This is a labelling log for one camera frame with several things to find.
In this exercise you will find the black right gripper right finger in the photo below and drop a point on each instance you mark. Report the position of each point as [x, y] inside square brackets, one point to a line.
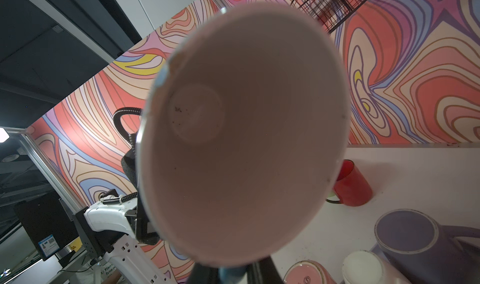
[263, 272]

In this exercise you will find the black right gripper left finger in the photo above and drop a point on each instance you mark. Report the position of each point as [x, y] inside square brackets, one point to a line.
[201, 274]

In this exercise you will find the white mug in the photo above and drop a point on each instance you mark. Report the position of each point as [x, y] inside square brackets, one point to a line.
[365, 267]

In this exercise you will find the red mug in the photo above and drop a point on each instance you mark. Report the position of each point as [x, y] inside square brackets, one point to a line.
[351, 187]

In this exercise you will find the blue floral mug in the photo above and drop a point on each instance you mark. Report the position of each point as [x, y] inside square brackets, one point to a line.
[243, 135]

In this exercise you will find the pink cartoon mug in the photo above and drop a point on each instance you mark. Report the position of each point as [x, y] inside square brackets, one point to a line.
[308, 272]

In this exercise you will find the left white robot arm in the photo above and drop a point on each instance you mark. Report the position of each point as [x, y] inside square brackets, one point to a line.
[113, 229]

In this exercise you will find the lavender mug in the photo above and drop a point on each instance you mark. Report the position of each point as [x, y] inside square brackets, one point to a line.
[424, 251]

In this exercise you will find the black computer monitor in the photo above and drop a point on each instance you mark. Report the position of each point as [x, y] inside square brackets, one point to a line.
[46, 223]

